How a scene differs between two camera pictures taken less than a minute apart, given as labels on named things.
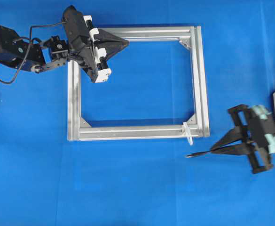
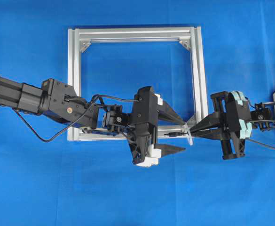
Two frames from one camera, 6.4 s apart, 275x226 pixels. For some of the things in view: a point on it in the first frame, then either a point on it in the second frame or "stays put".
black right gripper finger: (234, 134) to (212, 121)
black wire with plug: (194, 154) to (176, 133)
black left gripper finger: (112, 49) to (166, 149)
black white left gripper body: (82, 45) to (143, 120)
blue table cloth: (35, 177) stays put
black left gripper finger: (104, 36) to (166, 113)
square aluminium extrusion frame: (79, 131) stays put
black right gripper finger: (240, 149) to (215, 133)
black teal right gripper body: (261, 133) to (236, 125)
